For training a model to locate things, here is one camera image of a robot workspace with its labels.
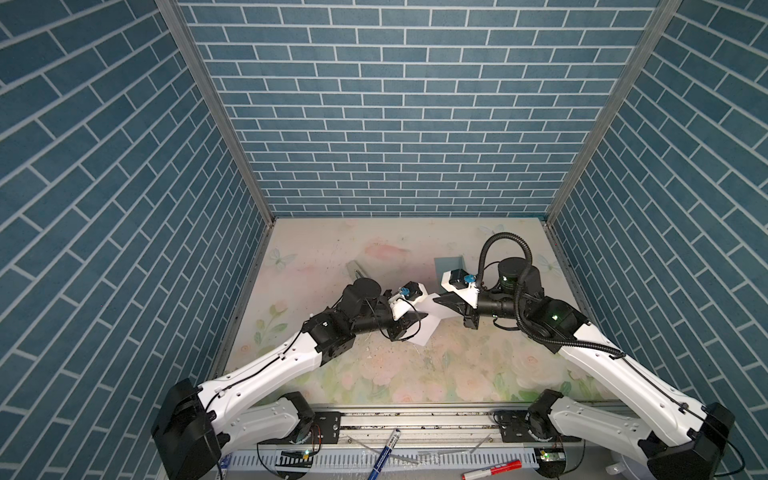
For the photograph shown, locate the blue marker pen centre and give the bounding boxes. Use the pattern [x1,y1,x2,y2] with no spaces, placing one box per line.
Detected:
[367,429,401,480]

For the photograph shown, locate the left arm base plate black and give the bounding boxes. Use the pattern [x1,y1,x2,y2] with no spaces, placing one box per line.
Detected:
[264,411,342,445]

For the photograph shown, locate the aluminium mounting rail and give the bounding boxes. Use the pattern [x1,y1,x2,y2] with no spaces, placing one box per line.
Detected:
[312,402,529,449]

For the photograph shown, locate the teal envelope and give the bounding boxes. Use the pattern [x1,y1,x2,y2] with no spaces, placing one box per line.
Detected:
[434,256,466,280]

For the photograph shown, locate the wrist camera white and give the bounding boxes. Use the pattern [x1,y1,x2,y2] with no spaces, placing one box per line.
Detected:
[388,281,427,321]
[441,269,479,308]

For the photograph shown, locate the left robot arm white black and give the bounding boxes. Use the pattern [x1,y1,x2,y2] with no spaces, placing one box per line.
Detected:
[150,278,433,479]

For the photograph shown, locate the white cup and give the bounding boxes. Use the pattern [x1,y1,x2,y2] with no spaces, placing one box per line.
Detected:
[605,462,653,480]

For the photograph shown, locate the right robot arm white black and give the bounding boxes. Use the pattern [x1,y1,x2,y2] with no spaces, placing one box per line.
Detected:
[435,257,735,479]

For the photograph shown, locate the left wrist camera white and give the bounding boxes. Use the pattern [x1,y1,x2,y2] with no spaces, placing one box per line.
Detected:
[388,281,427,321]

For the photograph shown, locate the white slotted cable duct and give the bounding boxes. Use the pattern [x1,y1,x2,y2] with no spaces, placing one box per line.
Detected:
[224,447,539,473]

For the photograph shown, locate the white letter with blue border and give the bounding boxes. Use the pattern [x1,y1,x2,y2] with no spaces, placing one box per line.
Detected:
[406,294,461,346]

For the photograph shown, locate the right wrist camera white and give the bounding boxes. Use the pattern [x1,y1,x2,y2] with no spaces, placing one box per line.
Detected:
[441,269,479,308]

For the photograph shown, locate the red marker pen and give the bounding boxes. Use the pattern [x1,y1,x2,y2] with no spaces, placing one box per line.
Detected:
[462,460,522,480]

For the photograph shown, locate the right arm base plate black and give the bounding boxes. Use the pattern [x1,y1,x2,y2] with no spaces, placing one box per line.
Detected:
[490,409,581,443]

